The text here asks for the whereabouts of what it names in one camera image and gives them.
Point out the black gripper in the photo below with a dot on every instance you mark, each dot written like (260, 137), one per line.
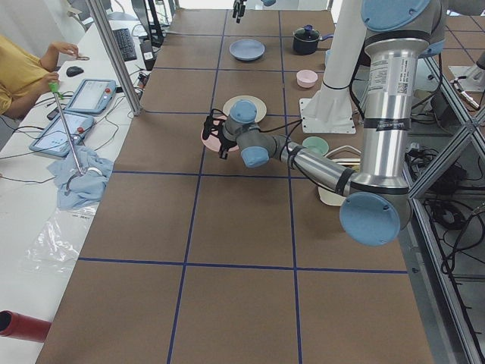
(238, 8)
(226, 143)

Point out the pink plate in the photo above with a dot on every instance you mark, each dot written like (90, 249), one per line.
(213, 143)

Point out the blue plate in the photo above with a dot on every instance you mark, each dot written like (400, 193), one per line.
(247, 49)

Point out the person's hand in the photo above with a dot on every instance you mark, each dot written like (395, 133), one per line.
(66, 48)

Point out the cream plate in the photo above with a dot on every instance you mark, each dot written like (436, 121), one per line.
(259, 104)

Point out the dark blue pot with lid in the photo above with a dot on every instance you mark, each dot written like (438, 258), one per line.
(306, 40)

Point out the pink bowl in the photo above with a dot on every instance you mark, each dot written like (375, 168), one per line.
(306, 78)

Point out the light blue cup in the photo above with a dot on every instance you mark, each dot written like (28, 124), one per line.
(327, 57)

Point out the green bowl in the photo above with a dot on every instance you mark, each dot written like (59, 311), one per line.
(316, 144)

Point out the black keyboard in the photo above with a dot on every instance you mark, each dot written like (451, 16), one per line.
(125, 44)

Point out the far teach pendant tablet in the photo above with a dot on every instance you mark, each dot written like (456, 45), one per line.
(92, 96)

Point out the teach pendant tablet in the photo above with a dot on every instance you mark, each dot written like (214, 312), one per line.
(53, 140)
(92, 96)

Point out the cream toaster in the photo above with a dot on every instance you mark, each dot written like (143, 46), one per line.
(349, 158)

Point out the near teach pendant tablet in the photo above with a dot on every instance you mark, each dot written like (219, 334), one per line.
(53, 140)

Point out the black computer mouse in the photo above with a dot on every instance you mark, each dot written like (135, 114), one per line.
(73, 71)

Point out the blue cloth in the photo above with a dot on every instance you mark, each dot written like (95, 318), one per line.
(76, 191)

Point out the clear plastic bag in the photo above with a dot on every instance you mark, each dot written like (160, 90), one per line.
(57, 247)

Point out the red cylinder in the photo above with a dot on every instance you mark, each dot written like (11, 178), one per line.
(23, 327)

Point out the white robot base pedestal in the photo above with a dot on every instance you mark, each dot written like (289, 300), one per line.
(330, 109)

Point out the aluminium frame post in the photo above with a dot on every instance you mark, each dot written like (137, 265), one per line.
(107, 37)

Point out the green handled grabber stick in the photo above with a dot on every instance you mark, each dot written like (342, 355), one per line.
(53, 86)

